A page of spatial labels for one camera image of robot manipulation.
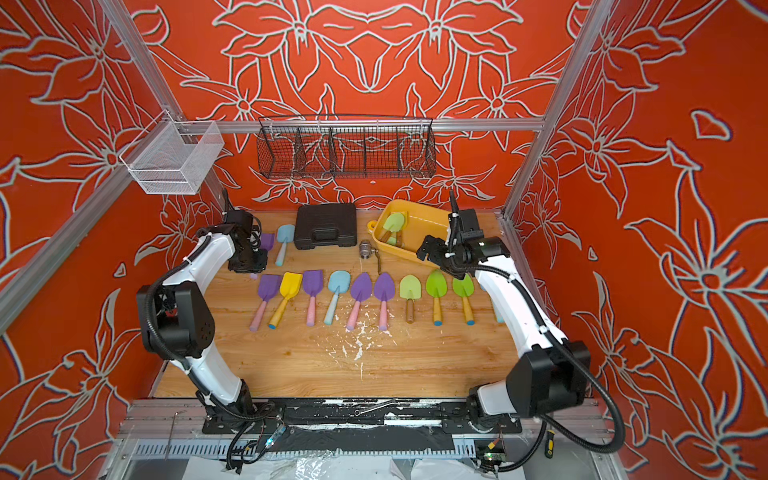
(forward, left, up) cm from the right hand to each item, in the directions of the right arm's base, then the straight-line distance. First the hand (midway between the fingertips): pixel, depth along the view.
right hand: (430, 253), depth 80 cm
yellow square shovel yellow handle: (+1, +44, -20) cm, 49 cm away
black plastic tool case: (+29, +38, -19) cm, 51 cm away
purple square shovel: (+12, +53, -11) cm, 55 cm away
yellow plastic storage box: (+32, -2, -21) cm, 38 cm away
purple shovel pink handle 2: (+1, +13, -21) cm, 24 cm away
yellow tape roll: (+27, +18, -18) cm, 38 cm away
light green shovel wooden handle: (+2, +4, -21) cm, 22 cm away
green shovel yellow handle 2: (+2, -14, -21) cm, 25 cm away
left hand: (+3, +53, -11) cm, 54 cm away
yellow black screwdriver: (-40, -27, -21) cm, 53 cm away
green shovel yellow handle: (+3, -5, -21) cm, 22 cm away
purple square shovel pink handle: (+2, +37, -20) cm, 42 cm away
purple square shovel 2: (+1, +52, -20) cm, 56 cm away
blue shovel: (+24, +52, -20) cm, 61 cm away
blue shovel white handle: (+3, +28, -21) cm, 35 cm away
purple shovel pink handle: (+1, +21, -21) cm, 30 cm away
